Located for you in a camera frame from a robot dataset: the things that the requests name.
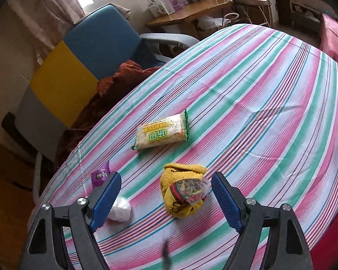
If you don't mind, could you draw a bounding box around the purple snack packet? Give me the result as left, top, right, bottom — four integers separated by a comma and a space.
91, 160, 111, 189

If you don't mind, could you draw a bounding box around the white cabinet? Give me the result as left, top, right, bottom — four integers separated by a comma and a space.
263, 0, 280, 26

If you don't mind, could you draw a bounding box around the yellow sock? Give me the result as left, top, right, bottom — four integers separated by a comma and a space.
160, 162, 212, 220

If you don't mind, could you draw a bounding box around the blue yellow grey chair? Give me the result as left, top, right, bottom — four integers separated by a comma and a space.
14, 4, 200, 158

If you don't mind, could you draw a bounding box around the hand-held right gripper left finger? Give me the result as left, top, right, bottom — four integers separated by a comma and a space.
18, 171, 122, 270

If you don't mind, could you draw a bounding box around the green print snack packet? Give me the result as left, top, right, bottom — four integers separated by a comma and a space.
132, 109, 190, 151

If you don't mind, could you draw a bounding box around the white carton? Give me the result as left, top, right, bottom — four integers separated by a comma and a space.
149, 0, 176, 17

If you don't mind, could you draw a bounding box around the brown quilt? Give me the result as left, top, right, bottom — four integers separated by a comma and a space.
55, 60, 164, 169

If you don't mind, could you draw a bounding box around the white crumpled plastic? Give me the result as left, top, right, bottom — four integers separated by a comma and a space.
107, 195, 132, 223

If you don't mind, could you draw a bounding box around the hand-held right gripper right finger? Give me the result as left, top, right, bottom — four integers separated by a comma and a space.
211, 171, 314, 270

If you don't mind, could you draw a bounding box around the wooden desk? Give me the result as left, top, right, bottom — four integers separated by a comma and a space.
146, 0, 234, 30

